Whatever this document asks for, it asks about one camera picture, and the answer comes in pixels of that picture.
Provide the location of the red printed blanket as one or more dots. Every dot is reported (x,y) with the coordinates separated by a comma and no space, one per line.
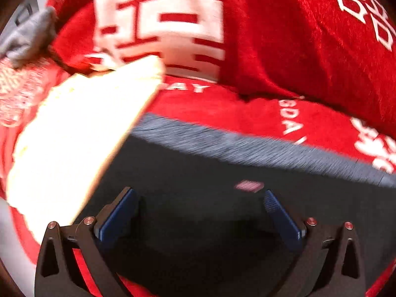
(247,114)

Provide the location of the cream knitted cloth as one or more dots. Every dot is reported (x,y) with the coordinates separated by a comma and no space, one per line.
(71,136)

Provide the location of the red pillow with white character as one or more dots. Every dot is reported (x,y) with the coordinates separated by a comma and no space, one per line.
(161,6)

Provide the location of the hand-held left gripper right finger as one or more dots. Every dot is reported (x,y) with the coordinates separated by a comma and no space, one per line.
(283,219)

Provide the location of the red printed pillow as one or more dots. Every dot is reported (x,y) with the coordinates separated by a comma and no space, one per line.
(294,37)

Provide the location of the black pants with grey waistband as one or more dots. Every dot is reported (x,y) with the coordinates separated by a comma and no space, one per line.
(191,176)

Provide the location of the grey cloth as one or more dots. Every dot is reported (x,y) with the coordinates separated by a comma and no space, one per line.
(27,40)

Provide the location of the red cloth with white pattern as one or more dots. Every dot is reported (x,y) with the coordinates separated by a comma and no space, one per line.
(21,86)

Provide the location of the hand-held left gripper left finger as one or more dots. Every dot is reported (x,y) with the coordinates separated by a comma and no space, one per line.
(119,213)

